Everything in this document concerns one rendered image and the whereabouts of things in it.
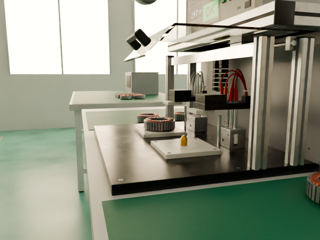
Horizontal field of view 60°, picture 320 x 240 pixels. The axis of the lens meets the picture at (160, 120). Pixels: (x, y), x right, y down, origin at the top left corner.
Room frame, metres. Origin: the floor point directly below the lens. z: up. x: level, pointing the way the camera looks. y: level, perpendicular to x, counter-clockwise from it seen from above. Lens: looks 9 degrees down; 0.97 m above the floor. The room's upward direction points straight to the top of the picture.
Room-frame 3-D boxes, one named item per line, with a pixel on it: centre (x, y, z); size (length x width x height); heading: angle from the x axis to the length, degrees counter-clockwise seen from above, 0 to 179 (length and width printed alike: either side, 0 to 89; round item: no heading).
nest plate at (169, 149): (0.74, -0.07, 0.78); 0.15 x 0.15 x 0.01; 16
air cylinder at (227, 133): (0.78, -0.20, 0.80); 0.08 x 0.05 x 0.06; 16
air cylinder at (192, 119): (1.02, -0.14, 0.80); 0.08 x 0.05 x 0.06; 16
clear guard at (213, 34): (0.66, -0.10, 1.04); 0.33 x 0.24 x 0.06; 106
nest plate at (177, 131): (0.98, 0.00, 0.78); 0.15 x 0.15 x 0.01; 16
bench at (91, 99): (3.20, 0.44, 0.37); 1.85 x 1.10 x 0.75; 16
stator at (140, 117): (1.32, 0.05, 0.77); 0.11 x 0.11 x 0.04
